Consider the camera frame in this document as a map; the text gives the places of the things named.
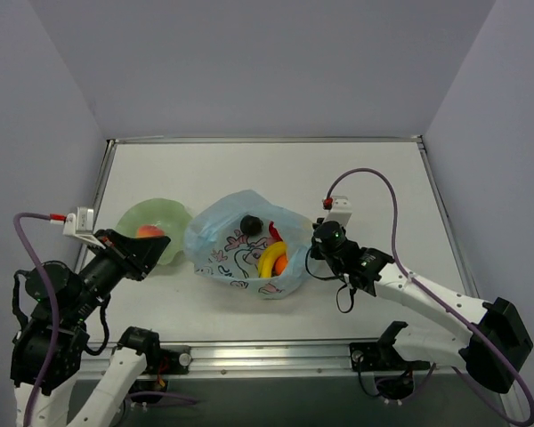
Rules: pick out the green glass bowl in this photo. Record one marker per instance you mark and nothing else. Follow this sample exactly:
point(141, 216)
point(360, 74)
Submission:
point(169, 216)

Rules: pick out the aluminium front rail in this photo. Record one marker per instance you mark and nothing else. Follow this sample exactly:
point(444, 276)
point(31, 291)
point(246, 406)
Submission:
point(312, 357)

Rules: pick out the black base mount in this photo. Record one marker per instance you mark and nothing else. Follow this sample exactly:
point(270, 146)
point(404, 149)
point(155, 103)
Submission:
point(162, 366)
point(381, 376)

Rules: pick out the orange fake peach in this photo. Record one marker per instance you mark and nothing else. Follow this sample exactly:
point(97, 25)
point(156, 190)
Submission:
point(149, 231)

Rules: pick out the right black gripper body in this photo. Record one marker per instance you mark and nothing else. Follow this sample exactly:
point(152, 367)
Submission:
point(317, 248)

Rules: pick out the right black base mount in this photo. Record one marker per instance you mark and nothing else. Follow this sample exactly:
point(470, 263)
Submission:
point(381, 376)

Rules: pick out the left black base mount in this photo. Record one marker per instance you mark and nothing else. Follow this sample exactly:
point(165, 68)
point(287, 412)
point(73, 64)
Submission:
point(162, 366)

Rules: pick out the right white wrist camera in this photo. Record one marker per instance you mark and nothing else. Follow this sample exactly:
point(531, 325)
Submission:
point(338, 209)

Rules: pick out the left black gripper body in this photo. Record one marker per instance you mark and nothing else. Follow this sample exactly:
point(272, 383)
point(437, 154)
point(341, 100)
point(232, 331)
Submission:
point(127, 254)

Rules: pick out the small orange fake fruit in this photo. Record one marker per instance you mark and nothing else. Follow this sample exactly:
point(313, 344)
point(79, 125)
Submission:
point(280, 265)

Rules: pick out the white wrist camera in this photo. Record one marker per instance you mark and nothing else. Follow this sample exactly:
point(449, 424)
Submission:
point(338, 209)
point(79, 222)

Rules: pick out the dark red fake fruit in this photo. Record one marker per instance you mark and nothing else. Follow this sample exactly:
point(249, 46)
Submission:
point(251, 225)

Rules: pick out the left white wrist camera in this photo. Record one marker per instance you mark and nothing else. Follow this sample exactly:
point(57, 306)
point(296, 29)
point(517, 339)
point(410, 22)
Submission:
point(79, 222)

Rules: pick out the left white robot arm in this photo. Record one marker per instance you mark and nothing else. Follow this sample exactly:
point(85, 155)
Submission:
point(52, 303)

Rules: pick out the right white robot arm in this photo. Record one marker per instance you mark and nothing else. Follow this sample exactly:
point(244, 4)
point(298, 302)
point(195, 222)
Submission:
point(378, 274)

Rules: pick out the blue translucent plastic bag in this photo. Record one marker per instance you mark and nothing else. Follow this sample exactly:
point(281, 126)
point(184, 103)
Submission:
point(219, 250)

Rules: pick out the yellow fake banana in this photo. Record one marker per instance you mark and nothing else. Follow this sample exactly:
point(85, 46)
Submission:
point(269, 257)

